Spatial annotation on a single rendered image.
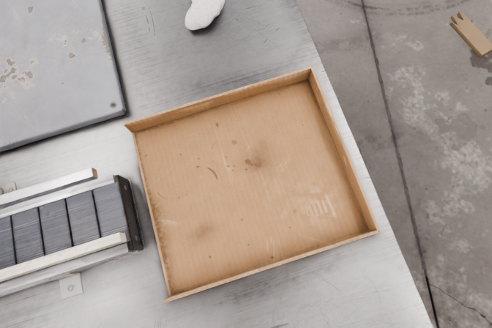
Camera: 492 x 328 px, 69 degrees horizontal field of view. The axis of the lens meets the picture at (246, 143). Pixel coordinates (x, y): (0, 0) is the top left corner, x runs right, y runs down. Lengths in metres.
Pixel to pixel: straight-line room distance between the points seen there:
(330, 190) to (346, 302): 0.15
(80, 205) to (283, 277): 0.30
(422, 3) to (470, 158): 0.70
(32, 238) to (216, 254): 0.25
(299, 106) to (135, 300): 0.37
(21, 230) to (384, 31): 1.51
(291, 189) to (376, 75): 1.12
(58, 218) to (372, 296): 0.44
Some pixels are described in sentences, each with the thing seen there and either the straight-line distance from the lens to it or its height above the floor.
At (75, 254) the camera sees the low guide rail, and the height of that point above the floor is 0.91.
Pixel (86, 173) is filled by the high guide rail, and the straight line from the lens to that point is 0.46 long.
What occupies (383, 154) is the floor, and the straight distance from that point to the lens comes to 1.49.
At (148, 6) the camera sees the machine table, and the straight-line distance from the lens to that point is 0.71.
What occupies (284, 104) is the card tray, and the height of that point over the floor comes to 0.83.
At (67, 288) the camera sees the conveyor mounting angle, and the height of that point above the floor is 0.83.
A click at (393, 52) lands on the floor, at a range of 1.68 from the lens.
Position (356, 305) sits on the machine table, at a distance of 0.56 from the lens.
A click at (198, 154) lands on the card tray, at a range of 0.56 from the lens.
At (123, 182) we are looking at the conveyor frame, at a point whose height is 0.86.
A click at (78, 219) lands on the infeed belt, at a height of 0.88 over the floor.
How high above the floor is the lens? 1.37
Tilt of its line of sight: 73 degrees down
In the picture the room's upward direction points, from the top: 9 degrees counter-clockwise
